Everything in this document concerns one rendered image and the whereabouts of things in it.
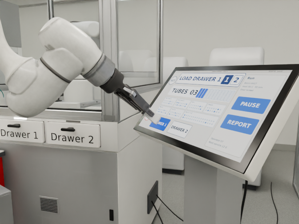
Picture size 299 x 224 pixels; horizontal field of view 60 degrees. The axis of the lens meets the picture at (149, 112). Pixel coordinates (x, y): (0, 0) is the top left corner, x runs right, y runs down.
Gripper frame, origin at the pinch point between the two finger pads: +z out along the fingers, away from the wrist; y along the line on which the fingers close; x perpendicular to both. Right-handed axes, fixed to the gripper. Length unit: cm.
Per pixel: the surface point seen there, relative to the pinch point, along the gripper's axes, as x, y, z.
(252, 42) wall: -231, 189, 186
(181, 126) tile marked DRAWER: -0.9, -11.4, 4.6
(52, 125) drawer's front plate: 23, 60, -8
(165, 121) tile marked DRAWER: -1.2, -2.5, 4.6
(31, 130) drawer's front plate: 31, 69, -13
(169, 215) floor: 33, 89, 122
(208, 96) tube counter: -12.8, -14.4, 4.6
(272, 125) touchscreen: -7.6, -38.4, 5.3
